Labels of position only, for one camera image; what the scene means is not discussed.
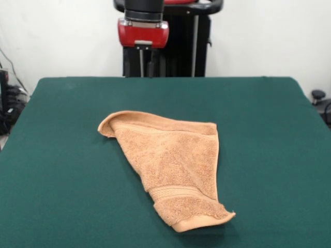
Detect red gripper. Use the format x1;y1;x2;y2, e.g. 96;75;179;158
117;18;170;78

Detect tan terry towel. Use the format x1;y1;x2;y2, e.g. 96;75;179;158
97;111;236;233

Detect dark green table cloth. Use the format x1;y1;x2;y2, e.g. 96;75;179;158
0;76;331;248

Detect black equipment pile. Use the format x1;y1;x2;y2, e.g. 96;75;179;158
0;68;29;137

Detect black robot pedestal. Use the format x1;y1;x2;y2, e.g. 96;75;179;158
113;0;223;78

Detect grey cable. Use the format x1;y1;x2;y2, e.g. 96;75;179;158
0;48;28;91

